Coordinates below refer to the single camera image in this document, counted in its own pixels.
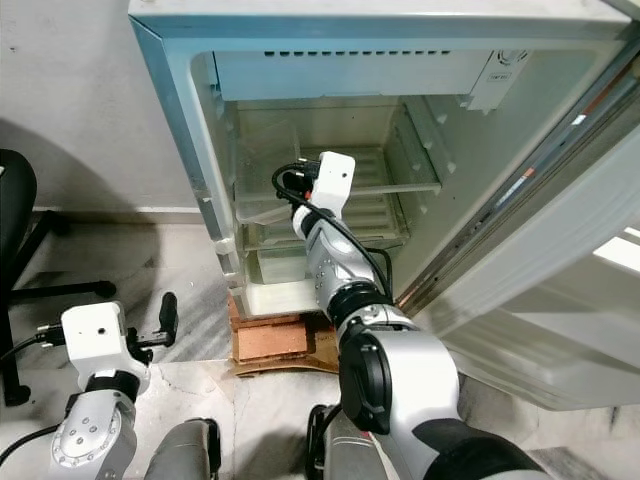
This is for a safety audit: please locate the clear fridge shelf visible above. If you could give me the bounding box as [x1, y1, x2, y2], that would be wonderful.
[234, 100, 443, 227]

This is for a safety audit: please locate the pale blue fridge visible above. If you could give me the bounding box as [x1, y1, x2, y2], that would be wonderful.
[128, 0, 640, 321]

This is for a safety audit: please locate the white fridge control box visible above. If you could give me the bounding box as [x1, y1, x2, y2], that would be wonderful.
[466, 47, 531, 113]

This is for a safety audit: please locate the white fridge door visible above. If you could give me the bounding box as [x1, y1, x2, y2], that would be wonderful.
[395, 40, 640, 413]

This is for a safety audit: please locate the grey robot left leg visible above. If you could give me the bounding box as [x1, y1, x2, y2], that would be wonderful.
[145, 417, 223, 480]

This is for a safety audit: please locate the grey robot leg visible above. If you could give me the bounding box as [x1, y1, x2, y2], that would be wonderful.
[305, 404, 373, 480]
[145, 417, 223, 480]

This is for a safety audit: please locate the brown cardboard sheet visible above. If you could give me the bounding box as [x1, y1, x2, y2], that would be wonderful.
[228, 320, 348, 380]

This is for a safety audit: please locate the black office chair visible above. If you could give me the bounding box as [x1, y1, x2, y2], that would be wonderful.
[0, 148, 98, 408]

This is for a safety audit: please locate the grey robot right leg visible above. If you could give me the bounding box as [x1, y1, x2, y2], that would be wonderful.
[305, 404, 373, 480]

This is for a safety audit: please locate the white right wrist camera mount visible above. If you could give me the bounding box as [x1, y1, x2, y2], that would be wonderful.
[309, 150, 358, 217]

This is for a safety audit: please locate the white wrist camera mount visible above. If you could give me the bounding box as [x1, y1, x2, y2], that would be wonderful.
[60, 301, 140, 377]
[309, 150, 358, 217]

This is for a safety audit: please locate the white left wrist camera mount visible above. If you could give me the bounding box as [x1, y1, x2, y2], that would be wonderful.
[60, 301, 140, 377]

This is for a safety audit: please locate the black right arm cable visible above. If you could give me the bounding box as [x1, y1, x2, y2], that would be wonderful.
[298, 195, 397, 304]

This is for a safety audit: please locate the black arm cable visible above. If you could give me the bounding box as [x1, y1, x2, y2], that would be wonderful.
[298, 195, 397, 304]
[0, 324, 67, 363]

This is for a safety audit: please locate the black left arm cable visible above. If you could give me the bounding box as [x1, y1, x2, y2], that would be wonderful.
[0, 324, 67, 363]

